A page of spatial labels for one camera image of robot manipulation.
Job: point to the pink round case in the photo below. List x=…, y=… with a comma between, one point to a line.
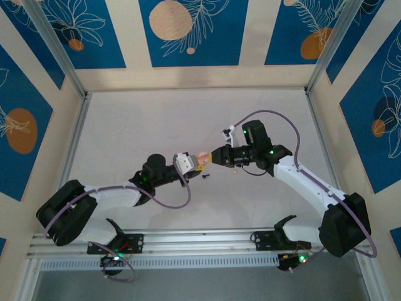
x=203, y=156

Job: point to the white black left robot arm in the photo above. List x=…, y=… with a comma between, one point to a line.
x=112, y=196

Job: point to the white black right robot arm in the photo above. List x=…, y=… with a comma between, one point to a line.
x=307, y=182

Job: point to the black controller board green light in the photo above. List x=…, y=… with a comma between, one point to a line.
x=109, y=261
x=286, y=265

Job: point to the long aluminium base rail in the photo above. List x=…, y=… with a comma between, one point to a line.
x=203, y=241

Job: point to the aluminium side frame rail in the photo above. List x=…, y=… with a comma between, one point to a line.
x=324, y=141
x=73, y=141

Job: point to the aluminium frame post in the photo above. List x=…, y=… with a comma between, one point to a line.
x=332, y=47
x=58, y=47

